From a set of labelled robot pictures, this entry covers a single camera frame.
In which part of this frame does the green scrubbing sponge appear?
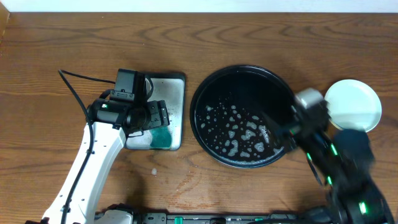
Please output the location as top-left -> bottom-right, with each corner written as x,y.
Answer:
150,126 -> 172,149

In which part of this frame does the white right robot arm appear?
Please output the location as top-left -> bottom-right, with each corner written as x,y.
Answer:
264,105 -> 394,223

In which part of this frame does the mint plate with red stain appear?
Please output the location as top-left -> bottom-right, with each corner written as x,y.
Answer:
325,79 -> 382,132

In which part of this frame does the black rectangular soapy tray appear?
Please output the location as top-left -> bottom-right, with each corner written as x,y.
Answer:
125,73 -> 185,151

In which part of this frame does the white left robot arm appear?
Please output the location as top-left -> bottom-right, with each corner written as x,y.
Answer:
41,98 -> 169,223

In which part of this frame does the black round tray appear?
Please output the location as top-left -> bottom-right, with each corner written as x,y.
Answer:
190,65 -> 294,169

